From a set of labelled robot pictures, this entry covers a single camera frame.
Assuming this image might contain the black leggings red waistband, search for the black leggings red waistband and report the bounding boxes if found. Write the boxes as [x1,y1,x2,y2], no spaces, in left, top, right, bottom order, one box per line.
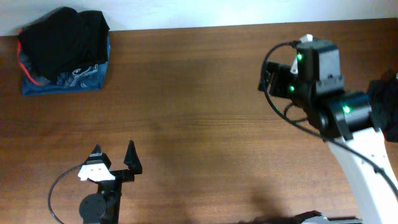
[18,7,91,82]

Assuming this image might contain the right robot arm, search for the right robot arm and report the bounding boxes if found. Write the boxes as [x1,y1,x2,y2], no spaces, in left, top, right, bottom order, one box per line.
[259,40,397,223]

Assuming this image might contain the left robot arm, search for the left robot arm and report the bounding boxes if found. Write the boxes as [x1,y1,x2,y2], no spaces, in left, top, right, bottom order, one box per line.
[78,141,142,224]

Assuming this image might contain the folded blue jeans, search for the folded blue jeans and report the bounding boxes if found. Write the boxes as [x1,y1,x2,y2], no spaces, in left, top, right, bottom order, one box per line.
[17,41,109,96]

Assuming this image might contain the dark crumpled garment pile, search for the dark crumpled garment pile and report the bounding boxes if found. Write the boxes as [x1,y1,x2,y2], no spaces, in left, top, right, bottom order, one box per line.
[367,70,397,142]

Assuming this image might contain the folded black garment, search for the folded black garment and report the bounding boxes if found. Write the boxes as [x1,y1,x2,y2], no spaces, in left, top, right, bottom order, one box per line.
[78,11,109,66]

